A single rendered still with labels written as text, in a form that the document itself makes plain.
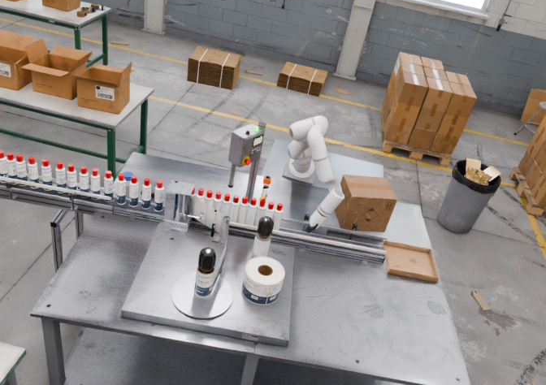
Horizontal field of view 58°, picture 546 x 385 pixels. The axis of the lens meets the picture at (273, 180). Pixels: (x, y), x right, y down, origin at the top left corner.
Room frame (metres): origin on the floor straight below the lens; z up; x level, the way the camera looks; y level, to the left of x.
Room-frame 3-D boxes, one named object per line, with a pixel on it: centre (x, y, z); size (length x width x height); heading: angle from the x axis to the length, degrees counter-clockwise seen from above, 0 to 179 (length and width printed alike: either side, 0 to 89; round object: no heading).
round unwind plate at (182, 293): (1.71, 0.23, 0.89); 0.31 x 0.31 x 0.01
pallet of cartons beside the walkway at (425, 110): (5.88, -1.65, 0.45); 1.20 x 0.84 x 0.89; 177
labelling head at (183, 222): (2.21, 0.49, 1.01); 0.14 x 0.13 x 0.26; 92
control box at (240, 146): (2.40, 0.18, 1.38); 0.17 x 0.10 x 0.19; 147
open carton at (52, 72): (3.73, 1.92, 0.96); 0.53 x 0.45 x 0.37; 177
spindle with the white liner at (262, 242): (2.04, -0.01, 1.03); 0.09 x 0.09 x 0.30
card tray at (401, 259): (2.35, -0.92, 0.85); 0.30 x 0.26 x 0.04; 92
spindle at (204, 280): (1.71, 0.23, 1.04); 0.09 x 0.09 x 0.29
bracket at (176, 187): (2.21, 0.49, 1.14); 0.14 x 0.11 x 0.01; 92
